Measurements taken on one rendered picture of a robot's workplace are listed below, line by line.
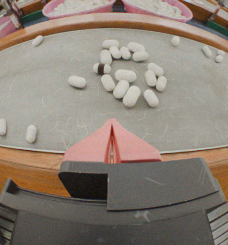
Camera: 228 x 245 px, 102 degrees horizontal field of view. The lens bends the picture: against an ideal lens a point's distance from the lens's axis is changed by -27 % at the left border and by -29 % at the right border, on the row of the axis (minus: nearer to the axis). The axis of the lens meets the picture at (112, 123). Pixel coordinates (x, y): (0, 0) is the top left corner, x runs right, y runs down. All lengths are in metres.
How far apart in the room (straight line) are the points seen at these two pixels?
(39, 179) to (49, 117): 0.11
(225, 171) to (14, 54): 0.58
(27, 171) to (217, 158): 0.32
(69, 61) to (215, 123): 0.33
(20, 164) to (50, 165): 0.06
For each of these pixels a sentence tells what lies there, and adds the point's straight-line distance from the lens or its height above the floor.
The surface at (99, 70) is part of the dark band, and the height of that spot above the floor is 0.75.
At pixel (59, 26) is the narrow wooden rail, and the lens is 0.37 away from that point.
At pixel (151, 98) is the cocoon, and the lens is 0.21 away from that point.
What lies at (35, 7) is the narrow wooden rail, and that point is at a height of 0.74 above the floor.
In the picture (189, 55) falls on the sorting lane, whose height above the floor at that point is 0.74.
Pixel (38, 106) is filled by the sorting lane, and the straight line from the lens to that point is 0.26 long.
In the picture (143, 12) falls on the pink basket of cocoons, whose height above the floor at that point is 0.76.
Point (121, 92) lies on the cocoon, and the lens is 0.20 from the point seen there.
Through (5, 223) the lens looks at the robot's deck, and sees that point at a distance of 0.48.
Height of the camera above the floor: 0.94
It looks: 76 degrees down
